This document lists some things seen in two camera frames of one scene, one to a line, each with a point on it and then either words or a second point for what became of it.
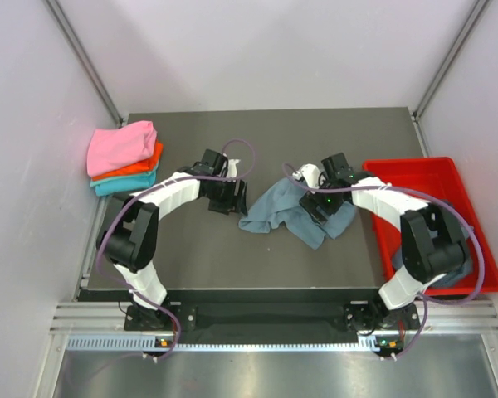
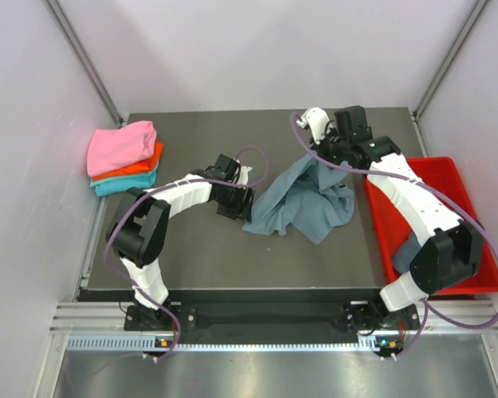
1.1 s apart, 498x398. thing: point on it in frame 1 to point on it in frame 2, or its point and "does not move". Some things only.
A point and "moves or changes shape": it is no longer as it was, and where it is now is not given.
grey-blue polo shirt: (279, 204) moves or changes shape
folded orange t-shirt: (144, 166) does not move
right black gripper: (311, 201) to (319, 148)
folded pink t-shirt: (112, 148) does not move
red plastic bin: (436, 180) does not move
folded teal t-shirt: (121, 184) does not move
